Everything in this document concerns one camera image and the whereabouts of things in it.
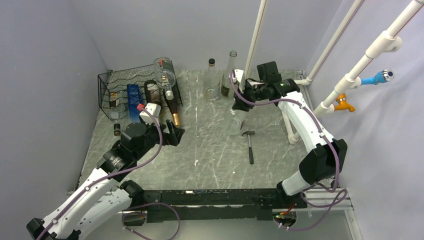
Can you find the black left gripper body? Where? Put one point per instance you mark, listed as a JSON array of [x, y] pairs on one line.
[[168, 138]]

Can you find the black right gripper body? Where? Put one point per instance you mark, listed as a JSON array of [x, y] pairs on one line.
[[253, 93]]

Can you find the amber bottle gold foil neck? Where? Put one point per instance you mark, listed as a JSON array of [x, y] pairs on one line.
[[173, 108]]

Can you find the clear bottle green label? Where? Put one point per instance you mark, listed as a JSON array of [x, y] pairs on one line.
[[234, 121]]

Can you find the clear bottle with dark label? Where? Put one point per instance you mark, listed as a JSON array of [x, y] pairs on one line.
[[226, 89]]

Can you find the clear frosted short bottle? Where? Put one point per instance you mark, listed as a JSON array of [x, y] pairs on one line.
[[211, 82]]

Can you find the clear bottle red label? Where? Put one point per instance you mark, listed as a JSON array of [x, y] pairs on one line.
[[165, 75]]

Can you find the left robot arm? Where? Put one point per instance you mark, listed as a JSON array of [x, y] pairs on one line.
[[104, 193]]

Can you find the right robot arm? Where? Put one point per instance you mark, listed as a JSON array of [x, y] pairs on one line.
[[326, 154]]

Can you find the dark bottle silver cap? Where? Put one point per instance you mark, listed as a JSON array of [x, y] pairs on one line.
[[152, 92]]

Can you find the small bottle black cap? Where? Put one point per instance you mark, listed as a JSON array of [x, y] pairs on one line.
[[114, 117]]

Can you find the blue glass bottle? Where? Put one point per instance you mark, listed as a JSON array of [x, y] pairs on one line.
[[134, 99]]

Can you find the orange tap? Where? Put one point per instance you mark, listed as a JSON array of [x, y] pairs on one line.
[[342, 104]]

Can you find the blue tap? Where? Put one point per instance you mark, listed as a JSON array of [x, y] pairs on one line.
[[383, 76]]

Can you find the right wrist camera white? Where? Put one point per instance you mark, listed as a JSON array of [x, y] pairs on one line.
[[240, 79]]

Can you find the black handled hammer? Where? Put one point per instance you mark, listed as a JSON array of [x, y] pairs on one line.
[[250, 149]]

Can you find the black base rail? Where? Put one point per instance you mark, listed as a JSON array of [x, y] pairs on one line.
[[261, 204]]

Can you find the black wire wine rack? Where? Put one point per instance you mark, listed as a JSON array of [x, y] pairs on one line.
[[112, 89]]

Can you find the white pvc pipe frame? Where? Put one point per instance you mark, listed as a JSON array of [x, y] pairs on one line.
[[342, 38]]

